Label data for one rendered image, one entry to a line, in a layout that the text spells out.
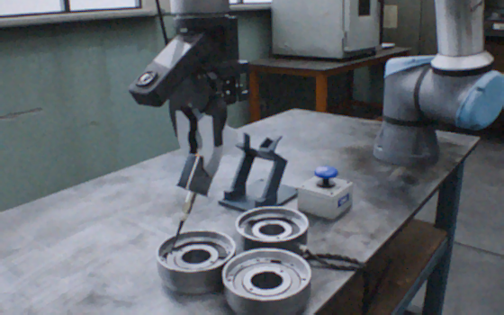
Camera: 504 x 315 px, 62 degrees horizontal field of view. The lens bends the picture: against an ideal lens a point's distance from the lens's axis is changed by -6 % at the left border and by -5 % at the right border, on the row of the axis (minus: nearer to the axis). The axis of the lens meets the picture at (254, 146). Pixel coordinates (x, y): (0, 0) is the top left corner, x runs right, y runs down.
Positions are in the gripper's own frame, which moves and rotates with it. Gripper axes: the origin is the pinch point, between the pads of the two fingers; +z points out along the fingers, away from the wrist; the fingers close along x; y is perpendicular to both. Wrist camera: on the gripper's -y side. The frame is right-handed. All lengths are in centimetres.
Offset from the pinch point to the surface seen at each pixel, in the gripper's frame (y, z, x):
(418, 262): 54, 38, -15
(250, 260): -1.6, 10.2, -9.7
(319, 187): 20.6, 8.7, -6.8
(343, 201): 22.0, 10.8, -10.6
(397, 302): 37, 39, -17
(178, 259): -7.1, 10.1, -2.0
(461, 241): 169, 94, -4
